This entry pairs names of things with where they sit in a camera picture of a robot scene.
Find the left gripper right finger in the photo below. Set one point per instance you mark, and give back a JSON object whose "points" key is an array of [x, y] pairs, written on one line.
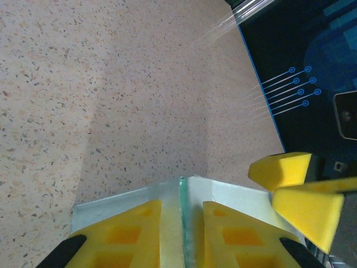
{"points": [[240, 240]]}

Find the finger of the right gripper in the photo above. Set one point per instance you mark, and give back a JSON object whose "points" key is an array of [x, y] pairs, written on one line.
{"points": [[312, 215], [281, 170]]}

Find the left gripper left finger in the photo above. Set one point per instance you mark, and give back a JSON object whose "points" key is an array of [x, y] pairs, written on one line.
{"points": [[125, 240]]}

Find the light blue cloth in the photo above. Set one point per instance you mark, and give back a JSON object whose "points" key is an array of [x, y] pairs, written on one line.
{"points": [[111, 208]]}

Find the aluminium frame post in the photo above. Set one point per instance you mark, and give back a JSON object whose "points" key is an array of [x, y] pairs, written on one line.
{"points": [[248, 8]]}

